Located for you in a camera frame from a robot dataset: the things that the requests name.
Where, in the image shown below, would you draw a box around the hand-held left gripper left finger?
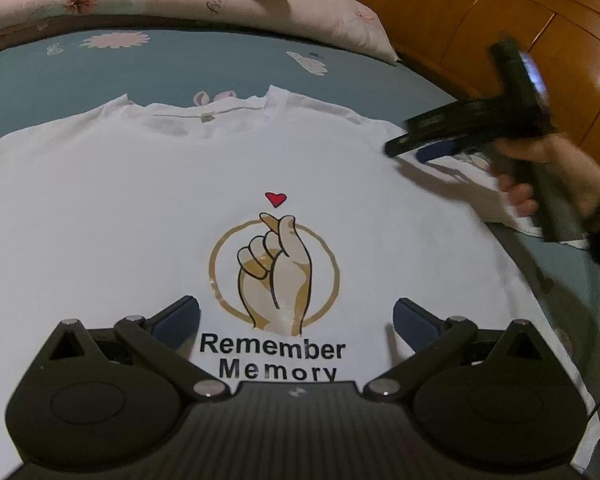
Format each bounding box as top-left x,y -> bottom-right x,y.
32,296 -> 231,401

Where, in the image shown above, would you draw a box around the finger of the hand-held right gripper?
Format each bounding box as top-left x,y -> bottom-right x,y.
416,142 -> 458,163
384,132 -> 431,158

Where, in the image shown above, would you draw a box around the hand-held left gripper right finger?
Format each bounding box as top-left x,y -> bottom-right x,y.
362,297 -> 566,401

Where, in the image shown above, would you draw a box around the white printed t-shirt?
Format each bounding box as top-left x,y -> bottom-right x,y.
0,85 -> 598,461

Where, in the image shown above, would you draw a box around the person's right hand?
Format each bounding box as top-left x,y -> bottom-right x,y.
497,134 -> 600,221

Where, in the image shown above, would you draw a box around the wooden headboard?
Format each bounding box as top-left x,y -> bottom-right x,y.
330,0 -> 600,181

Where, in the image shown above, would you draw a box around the teal floral bed sheet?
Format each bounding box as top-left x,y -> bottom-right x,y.
0,27 -> 600,411

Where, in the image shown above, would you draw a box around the folded pink floral quilt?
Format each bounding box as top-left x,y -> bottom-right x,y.
0,0 -> 398,63

